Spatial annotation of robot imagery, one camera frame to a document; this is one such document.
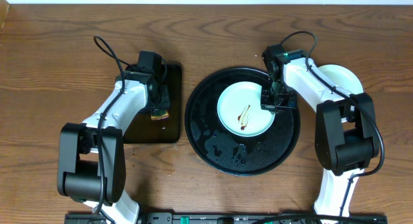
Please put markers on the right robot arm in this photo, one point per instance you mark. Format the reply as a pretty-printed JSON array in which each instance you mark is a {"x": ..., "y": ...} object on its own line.
[{"x": 345, "y": 140}]

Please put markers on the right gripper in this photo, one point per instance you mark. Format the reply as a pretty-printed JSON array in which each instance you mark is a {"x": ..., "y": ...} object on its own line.
[{"x": 268, "y": 104}]

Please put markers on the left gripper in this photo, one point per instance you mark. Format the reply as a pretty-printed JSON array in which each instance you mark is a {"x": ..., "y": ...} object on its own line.
[{"x": 162, "y": 101}]

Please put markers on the black rectangular tray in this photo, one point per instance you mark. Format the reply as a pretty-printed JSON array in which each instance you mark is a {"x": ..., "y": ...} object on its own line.
[{"x": 143, "y": 130}]

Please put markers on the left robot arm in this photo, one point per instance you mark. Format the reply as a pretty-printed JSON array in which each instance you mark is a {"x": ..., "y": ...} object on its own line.
[{"x": 91, "y": 162}]

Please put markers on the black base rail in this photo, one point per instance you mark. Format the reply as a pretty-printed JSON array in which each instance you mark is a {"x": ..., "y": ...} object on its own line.
[{"x": 284, "y": 218}]

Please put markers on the light blue plate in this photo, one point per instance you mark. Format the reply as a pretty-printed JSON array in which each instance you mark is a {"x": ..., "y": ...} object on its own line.
[
  {"x": 239, "y": 110},
  {"x": 343, "y": 77}
]

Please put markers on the green and yellow sponge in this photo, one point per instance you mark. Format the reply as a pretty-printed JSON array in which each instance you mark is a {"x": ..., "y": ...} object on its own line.
[{"x": 159, "y": 114}]

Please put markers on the black round tray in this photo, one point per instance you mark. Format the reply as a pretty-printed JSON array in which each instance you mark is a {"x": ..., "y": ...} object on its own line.
[{"x": 228, "y": 152}]

